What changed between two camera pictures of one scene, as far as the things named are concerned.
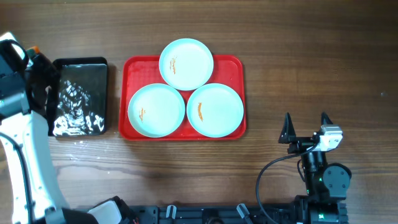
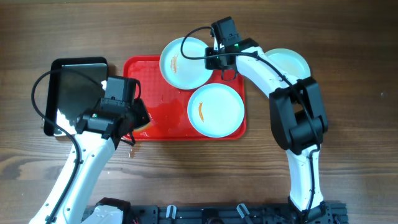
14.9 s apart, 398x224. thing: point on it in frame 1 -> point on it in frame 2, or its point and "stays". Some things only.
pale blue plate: (186, 64) stays
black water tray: (81, 100) stays
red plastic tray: (137, 71) stays
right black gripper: (288, 135) -> (210, 65)
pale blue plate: (215, 110) stays
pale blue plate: (156, 110) -> (290, 61)
